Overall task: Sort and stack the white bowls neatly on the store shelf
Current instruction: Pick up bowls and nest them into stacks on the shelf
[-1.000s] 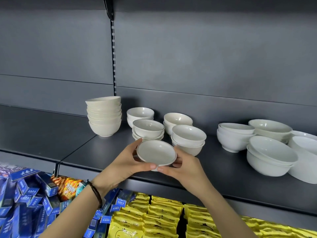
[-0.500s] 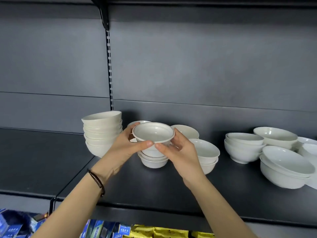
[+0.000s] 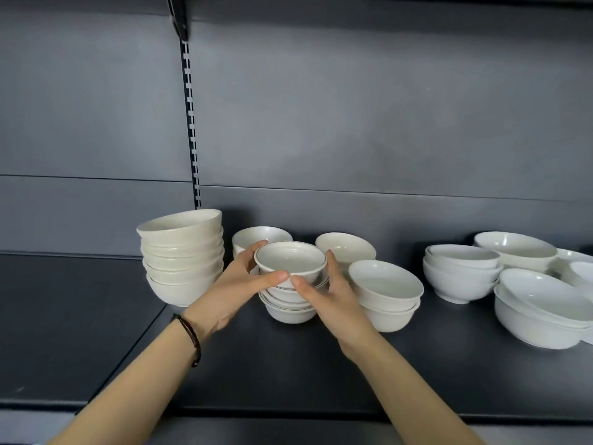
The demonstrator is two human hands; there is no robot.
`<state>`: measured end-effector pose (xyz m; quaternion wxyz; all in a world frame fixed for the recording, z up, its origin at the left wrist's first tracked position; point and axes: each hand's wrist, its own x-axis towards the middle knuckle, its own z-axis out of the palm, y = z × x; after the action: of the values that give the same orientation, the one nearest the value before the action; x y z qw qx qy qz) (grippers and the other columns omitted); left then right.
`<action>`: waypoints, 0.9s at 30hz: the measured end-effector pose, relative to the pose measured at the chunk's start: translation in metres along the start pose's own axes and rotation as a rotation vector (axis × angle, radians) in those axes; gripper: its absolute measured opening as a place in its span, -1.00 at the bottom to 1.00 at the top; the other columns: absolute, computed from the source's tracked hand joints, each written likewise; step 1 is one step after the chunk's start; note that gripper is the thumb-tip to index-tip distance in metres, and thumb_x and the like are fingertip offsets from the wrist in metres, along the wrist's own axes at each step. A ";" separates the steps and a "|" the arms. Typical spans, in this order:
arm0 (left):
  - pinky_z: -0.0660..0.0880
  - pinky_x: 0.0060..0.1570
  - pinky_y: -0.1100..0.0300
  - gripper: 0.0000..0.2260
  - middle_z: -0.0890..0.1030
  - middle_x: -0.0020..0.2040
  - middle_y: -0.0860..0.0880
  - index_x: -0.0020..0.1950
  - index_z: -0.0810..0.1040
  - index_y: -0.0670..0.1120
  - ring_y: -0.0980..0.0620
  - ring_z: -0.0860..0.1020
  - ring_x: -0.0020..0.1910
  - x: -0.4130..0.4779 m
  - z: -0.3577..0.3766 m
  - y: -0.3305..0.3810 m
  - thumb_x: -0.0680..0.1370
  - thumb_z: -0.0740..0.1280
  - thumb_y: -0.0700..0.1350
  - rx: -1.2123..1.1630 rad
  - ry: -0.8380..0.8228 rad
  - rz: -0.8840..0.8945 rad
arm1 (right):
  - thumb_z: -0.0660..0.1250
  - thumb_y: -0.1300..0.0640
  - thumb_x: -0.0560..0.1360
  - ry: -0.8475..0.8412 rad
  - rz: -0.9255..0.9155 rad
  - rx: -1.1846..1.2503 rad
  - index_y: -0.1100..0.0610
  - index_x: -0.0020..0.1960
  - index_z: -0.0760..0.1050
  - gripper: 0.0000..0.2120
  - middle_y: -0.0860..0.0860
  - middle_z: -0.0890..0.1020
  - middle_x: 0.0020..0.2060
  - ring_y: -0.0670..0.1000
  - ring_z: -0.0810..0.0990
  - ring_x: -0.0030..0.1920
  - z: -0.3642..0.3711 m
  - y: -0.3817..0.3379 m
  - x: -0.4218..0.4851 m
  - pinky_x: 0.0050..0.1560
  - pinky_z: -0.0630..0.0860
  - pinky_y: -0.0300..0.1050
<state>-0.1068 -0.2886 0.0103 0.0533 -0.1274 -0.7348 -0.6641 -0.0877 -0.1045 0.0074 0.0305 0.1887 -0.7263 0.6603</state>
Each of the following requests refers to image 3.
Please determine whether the person's left hand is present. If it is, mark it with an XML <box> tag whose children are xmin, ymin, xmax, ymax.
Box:
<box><xmin>182</xmin><ymin>239</ymin><xmax>290</xmax><ymax>342</ymax></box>

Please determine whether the person's right hand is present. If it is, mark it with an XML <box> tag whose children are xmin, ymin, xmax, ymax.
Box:
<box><xmin>290</xmin><ymin>248</ymin><xmax>382</xmax><ymax>363</ymax></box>

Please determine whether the small white ceramic bowl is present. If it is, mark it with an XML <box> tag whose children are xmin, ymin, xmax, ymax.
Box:
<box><xmin>359</xmin><ymin>296</ymin><xmax>423</xmax><ymax>333</ymax></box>
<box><xmin>316</xmin><ymin>232</ymin><xmax>377</xmax><ymax>265</ymax></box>
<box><xmin>348</xmin><ymin>260</ymin><xmax>425</xmax><ymax>311</ymax></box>

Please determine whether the cream ceramic bowl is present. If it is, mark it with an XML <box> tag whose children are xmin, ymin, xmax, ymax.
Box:
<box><xmin>136</xmin><ymin>208</ymin><xmax>224</xmax><ymax>246</ymax></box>
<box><xmin>141</xmin><ymin>245</ymin><xmax>225</xmax><ymax>272</ymax></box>
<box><xmin>140</xmin><ymin>231</ymin><xmax>225</xmax><ymax>258</ymax></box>

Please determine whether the white wide-rimmed ceramic bowl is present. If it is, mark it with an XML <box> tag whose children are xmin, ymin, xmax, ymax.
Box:
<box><xmin>253</xmin><ymin>241</ymin><xmax>328</xmax><ymax>289</ymax></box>

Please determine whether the deep white ceramic bowl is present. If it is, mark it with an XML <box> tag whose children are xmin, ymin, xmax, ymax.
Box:
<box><xmin>493</xmin><ymin>284</ymin><xmax>593</xmax><ymax>351</ymax></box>
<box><xmin>498</xmin><ymin>268</ymin><xmax>593</xmax><ymax>328</ymax></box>

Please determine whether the person's right forearm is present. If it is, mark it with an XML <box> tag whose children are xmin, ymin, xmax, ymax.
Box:
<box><xmin>350</xmin><ymin>337</ymin><xmax>485</xmax><ymax>445</ymax></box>

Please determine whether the person's left forearm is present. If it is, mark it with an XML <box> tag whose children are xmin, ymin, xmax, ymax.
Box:
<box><xmin>48</xmin><ymin>319</ymin><xmax>204</xmax><ymax>445</ymax></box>

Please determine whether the narrow grey metal back panel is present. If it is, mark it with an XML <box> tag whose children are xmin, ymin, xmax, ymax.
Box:
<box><xmin>0</xmin><ymin>174</ymin><xmax>198</xmax><ymax>260</ymax></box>

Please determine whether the large grey metal back panel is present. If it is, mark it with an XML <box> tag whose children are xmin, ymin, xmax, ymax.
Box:
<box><xmin>0</xmin><ymin>0</ymin><xmax>195</xmax><ymax>184</ymax></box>
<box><xmin>187</xmin><ymin>4</ymin><xmax>593</xmax><ymax>202</ymax></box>

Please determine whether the black cord bracelet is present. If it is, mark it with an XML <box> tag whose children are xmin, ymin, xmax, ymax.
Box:
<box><xmin>170</xmin><ymin>313</ymin><xmax>203</xmax><ymax>369</ymax></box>

